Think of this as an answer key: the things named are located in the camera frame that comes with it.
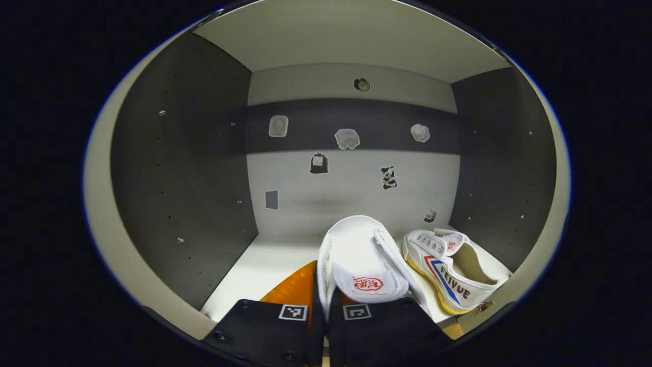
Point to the white canvas shoe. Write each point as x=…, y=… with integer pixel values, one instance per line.
x=356, y=255
x=458, y=290

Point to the white shoe cabinet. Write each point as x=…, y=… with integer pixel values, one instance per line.
x=351, y=204

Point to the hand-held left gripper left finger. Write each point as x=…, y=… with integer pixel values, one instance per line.
x=316, y=331

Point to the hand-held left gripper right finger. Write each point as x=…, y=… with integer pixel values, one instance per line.
x=387, y=331

